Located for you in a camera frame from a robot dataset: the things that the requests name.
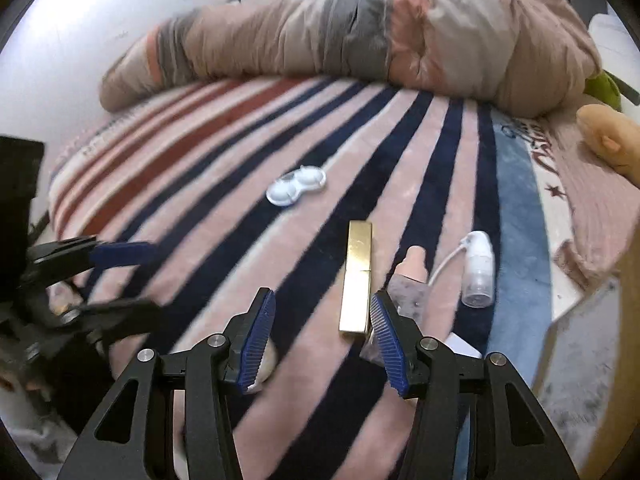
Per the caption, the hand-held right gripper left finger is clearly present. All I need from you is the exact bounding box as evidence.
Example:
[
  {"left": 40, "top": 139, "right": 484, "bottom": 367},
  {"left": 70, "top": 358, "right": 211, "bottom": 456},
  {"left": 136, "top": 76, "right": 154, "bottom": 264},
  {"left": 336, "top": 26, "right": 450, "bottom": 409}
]
[{"left": 56, "top": 287, "right": 277, "bottom": 480}]

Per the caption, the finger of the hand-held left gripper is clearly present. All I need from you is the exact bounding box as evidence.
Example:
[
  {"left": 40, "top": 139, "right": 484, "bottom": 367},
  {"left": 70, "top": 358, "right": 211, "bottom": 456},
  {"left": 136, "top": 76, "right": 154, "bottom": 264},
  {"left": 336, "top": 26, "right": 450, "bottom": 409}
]
[
  {"left": 29, "top": 236, "right": 157, "bottom": 275},
  {"left": 47, "top": 297, "right": 163, "bottom": 343}
]

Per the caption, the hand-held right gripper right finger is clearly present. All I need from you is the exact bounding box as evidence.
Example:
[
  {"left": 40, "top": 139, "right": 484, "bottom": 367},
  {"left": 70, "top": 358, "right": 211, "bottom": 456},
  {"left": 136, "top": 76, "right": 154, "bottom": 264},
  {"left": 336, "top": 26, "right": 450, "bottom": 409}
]
[{"left": 369, "top": 290, "right": 582, "bottom": 480}]

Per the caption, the gold rectangular cosmetic case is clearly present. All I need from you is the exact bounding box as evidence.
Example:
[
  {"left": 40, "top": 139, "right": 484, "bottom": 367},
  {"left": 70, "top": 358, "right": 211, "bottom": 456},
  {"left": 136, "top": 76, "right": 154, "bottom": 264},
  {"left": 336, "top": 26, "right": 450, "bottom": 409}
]
[{"left": 338, "top": 220, "right": 374, "bottom": 336}]

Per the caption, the pink cosmetic bottle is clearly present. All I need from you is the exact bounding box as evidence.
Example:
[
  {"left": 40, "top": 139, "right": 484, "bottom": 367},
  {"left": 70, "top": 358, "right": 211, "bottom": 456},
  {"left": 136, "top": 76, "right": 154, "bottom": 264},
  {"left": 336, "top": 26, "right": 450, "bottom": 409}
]
[{"left": 360, "top": 245, "right": 432, "bottom": 363}]

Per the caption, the white spray bottle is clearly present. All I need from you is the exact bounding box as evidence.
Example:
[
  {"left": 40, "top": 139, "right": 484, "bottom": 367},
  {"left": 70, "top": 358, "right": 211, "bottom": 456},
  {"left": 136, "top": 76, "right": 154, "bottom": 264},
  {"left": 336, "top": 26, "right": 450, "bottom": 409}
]
[{"left": 429, "top": 230, "right": 497, "bottom": 309}]

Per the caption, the clear contact lens case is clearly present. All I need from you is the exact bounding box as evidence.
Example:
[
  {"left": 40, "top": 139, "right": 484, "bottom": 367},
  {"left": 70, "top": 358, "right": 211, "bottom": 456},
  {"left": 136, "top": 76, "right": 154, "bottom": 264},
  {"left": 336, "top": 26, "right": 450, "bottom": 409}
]
[{"left": 266, "top": 165, "right": 327, "bottom": 207}]

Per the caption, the grey fluffy rug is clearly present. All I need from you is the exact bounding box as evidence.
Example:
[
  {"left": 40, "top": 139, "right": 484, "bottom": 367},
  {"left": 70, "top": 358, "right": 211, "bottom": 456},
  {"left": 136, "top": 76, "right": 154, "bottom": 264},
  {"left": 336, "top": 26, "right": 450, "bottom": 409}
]
[{"left": 532, "top": 280, "right": 632, "bottom": 463}]

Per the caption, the striped plush blanket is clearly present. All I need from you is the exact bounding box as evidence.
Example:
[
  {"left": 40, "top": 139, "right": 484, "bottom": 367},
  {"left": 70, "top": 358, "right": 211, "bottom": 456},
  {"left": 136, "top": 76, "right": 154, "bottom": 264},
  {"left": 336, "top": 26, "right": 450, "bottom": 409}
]
[{"left": 47, "top": 75, "right": 568, "bottom": 480}]

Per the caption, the pink knitted cloth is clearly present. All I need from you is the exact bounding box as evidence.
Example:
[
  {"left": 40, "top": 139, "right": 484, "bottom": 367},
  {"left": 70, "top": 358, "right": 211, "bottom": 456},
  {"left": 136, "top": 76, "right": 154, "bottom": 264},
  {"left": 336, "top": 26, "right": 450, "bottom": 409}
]
[{"left": 530, "top": 110, "right": 640, "bottom": 292}]

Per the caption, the tan plush toy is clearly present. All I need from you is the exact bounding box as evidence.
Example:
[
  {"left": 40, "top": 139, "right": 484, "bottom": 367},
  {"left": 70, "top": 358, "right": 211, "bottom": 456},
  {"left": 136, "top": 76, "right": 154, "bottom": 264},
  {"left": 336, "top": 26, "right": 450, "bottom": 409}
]
[{"left": 575, "top": 104, "right": 640, "bottom": 187}]

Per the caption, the beige and grey duvet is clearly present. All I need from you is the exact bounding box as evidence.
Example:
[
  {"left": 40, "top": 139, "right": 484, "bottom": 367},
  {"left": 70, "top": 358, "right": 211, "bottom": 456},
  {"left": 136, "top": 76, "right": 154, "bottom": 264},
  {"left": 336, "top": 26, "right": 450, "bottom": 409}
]
[{"left": 98, "top": 0, "right": 604, "bottom": 118}]

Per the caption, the green plush toy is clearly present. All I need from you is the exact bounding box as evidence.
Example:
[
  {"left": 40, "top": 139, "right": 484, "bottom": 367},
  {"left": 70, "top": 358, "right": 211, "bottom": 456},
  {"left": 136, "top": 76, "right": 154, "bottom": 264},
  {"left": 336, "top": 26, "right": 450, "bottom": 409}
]
[{"left": 582, "top": 70, "right": 624, "bottom": 112}]

